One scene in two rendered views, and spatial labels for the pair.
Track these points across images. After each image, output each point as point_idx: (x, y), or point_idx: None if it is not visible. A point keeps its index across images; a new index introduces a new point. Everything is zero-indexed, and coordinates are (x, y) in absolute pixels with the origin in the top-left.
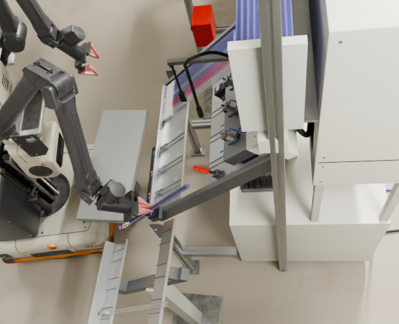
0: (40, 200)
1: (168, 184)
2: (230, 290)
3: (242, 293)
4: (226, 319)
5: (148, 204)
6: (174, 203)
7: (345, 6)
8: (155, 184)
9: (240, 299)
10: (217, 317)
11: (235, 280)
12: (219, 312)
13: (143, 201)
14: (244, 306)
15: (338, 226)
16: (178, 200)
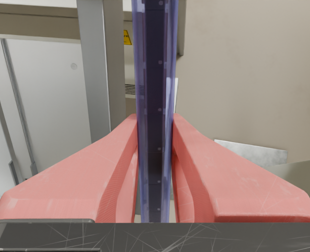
0: None
1: None
2: (205, 126)
3: (211, 109)
4: (248, 135)
5: (127, 130)
6: (93, 74)
7: None
8: None
9: (219, 113)
10: (246, 147)
11: (191, 117)
12: (238, 145)
13: (95, 160)
14: (229, 107)
15: None
16: (84, 35)
